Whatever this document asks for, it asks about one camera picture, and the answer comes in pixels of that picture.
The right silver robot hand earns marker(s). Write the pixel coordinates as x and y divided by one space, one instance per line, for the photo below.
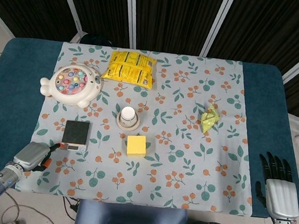
281 195

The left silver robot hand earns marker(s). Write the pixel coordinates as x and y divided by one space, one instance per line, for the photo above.
31 155

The silver digital kitchen scale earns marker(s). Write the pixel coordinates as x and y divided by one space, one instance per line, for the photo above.
76 133

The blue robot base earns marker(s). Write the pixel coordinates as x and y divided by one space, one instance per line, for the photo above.
127 222

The teal table cover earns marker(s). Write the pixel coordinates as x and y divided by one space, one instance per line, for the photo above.
12 89

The white seal fishing toy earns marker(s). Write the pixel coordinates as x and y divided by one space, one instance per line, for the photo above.
70 97

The white tape roll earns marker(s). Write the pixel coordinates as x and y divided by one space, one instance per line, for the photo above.
127 128

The crumpled green wrapper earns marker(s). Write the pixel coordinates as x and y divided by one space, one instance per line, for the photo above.
208 119

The white paper cup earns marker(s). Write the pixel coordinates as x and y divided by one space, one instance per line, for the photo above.
127 115

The floral print tablecloth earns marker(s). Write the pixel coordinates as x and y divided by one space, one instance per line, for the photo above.
158 177

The yellow snack bag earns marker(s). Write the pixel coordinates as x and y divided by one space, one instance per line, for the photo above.
128 67

